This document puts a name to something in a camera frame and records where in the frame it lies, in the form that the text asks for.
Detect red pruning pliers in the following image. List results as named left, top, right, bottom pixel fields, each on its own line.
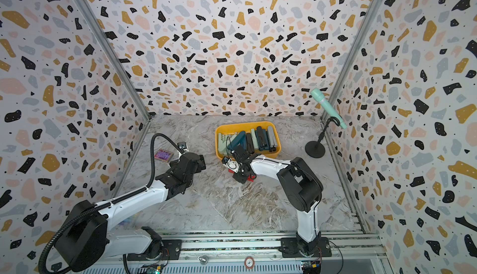
left=247, top=175, right=257, bottom=182

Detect grey pruning pliers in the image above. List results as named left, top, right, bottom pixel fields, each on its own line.
left=267, top=126, right=278, bottom=147

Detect mint V pruning pliers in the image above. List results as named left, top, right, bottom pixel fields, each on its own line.
left=217, top=133, right=237, bottom=155

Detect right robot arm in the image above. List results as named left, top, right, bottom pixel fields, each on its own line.
left=222, top=146, right=324, bottom=243

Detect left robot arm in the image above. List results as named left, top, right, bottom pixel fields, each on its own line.
left=38, top=143, right=206, bottom=274

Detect colourful card box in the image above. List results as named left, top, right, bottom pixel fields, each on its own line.
left=154, top=149, right=174, bottom=163

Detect yellow plastic storage box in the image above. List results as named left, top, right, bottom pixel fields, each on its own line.
left=215, top=121, right=282, bottom=160

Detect black microphone stand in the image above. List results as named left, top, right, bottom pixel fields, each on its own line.
left=305, top=117, right=340, bottom=158

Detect mint green microphone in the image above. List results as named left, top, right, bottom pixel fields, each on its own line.
left=311, top=88, right=347, bottom=129

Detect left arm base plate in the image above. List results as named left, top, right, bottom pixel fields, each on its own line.
left=127, top=239, right=183, bottom=262

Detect aluminium frame rail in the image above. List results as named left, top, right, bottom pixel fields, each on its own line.
left=85, top=230, right=393, bottom=274

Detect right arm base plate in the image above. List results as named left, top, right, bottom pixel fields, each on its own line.
left=278, top=235, right=332, bottom=259

